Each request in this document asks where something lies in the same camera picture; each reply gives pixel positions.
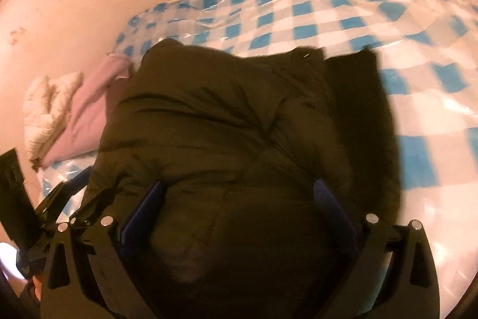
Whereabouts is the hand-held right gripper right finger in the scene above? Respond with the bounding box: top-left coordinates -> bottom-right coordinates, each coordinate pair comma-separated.
313,178 -> 441,319

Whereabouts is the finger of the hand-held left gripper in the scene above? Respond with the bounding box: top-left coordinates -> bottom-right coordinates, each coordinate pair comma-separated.
34,167 -> 92,226
67,186 -> 116,230

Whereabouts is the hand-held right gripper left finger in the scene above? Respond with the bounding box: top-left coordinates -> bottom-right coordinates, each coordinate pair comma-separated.
39,180 -> 168,319

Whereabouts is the dark green puffer jacket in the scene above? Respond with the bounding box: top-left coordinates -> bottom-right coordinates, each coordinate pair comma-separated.
80,39 -> 402,319

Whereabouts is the pink cloth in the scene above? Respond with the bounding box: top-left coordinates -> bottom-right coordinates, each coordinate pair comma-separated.
41,54 -> 135,167

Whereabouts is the white fluffy cloth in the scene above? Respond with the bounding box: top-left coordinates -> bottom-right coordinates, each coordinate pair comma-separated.
23,71 -> 83,160

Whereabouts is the blue checkered plastic sheet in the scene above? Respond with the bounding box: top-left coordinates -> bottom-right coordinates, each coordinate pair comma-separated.
37,0 -> 478,305

